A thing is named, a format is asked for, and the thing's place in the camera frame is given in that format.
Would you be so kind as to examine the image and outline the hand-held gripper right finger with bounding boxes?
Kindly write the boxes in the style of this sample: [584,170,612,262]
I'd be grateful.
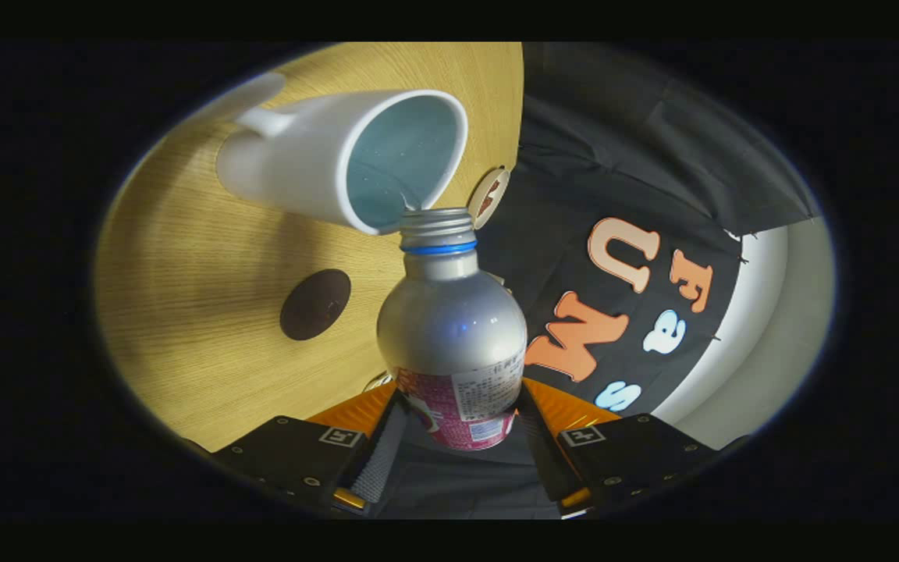
[516,377,720,518]

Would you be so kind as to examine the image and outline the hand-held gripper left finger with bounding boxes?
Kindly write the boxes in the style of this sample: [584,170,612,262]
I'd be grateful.
[211,380,411,518]

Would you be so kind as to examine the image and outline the silver juice bottle red label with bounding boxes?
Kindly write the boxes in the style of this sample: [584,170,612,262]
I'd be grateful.
[376,208,528,452]

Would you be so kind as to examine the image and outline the dark round coaster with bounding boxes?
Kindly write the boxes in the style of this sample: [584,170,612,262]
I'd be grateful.
[279,269,352,342]

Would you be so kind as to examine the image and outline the white cup blue inside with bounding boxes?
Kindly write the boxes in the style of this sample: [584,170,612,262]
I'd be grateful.
[188,72,469,237]

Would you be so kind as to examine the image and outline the wooden table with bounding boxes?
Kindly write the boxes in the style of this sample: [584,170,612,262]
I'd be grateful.
[94,43,525,454]

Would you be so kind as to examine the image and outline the white round plate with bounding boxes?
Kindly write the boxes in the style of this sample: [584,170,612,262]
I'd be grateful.
[468,165,511,230]

